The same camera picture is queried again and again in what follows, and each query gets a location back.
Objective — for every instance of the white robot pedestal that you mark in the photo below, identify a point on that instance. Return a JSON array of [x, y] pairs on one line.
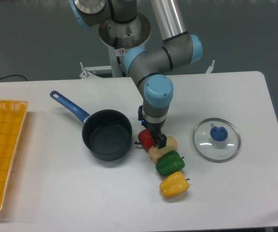
[[119, 39]]

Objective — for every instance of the green bell pepper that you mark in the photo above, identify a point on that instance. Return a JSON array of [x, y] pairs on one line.
[[170, 163]]

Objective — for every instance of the white table bracket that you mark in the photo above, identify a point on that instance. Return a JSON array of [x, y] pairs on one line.
[[210, 68]]

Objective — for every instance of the yellow bell pepper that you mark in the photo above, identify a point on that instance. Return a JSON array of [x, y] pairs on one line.
[[174, 185]]

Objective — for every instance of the glass lid blue knob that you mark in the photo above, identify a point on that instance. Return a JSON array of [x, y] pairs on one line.
[[216, 140]]

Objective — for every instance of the red bell pepper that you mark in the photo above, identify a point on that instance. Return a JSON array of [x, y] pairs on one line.
[[145, 140]]

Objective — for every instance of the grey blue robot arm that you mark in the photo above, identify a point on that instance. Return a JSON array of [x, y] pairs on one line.
[[147, 69]]

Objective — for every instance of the beige bread loaf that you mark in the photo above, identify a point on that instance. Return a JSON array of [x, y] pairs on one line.
[[156, 154]]

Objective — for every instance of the dark pot blue handle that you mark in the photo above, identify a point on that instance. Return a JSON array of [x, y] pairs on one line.
[[106, 133]]

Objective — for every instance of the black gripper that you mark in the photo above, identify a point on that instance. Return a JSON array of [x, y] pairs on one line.
[[154, 125]]

